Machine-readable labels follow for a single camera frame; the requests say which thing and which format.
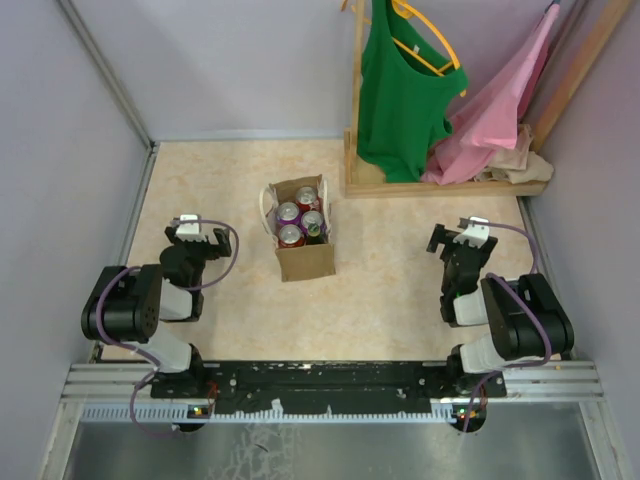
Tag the green glass bottle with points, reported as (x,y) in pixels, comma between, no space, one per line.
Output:
(316,237)

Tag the burlap canvas tote bag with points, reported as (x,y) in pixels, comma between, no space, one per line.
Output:
(307,262)

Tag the aluminium frame rail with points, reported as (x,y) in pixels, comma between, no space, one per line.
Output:
(116,392)

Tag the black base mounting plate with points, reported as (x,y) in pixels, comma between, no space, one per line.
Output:
(384,387)

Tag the pink garment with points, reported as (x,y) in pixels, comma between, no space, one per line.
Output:
(491,119)

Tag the beige crumpled cloth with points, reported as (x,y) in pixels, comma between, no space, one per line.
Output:
(518,165)

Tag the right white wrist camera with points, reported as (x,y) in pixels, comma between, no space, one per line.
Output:
(474,236)

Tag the yellow clothes hanger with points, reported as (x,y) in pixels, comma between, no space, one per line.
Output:
(396,28)

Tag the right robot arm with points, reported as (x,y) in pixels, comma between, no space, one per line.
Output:
(526,322)

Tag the green tank top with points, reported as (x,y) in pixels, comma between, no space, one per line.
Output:
(402,114)

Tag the purple soda can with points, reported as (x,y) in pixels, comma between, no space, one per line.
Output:
(287,213)
(313,221)

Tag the wooden plank leaning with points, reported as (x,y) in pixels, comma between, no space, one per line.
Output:
(594,22)

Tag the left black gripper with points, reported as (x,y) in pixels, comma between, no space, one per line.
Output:
(171,233)

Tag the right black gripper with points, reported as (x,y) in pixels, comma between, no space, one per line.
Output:
(445,236)

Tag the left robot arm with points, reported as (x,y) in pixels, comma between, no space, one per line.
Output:
(130,307)

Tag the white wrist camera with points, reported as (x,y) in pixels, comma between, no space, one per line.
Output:
(474,236)
(188,228)

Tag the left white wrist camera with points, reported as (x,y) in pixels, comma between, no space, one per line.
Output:
(188,228)

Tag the wooden clothes rack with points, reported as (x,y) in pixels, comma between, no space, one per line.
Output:
(364,180)

